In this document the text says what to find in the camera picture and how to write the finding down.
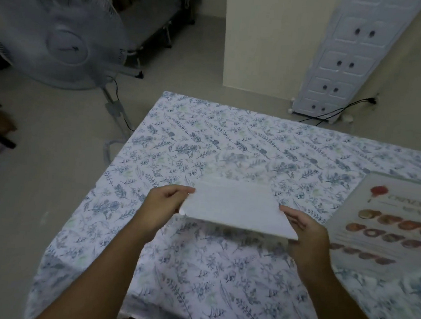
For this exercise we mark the person's left thumb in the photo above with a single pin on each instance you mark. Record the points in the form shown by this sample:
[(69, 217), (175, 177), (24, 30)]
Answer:
[(178, 191)]

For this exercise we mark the person's left hand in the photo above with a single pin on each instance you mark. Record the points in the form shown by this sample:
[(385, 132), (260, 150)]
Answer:
[(160, 204)]

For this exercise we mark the white standing fan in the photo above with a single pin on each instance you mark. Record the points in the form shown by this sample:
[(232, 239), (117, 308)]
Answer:
[(65, 34)]

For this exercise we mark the person's right hand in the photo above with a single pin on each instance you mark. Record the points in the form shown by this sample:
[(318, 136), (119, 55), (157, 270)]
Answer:
[(308, 243)]

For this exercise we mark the white paper sheet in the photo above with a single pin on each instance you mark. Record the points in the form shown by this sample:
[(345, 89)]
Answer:
[(235, 208)]

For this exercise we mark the laminated picture menu card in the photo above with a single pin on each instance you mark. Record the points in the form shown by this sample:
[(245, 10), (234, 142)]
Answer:
[(388, 224)]

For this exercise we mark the white plastic drawer cabinet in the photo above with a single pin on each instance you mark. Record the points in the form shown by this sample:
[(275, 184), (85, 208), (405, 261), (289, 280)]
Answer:
[(346, 55)]

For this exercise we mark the black folding cot frame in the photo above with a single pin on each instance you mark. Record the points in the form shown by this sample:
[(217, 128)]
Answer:
[(153, 9)]

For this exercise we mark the person's right thumb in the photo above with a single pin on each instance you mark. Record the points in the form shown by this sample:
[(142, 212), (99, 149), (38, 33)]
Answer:
[(291, 213)]

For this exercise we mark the person's left forearm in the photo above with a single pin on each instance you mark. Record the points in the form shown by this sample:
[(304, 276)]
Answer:
[(97, 276)]

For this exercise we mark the blue floral tablecloth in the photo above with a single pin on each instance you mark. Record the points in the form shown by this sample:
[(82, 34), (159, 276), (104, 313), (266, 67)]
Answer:
[(234, 218)]

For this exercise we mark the person's right forearm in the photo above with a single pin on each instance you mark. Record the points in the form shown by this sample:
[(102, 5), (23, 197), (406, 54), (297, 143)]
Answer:
[(344, 312)]

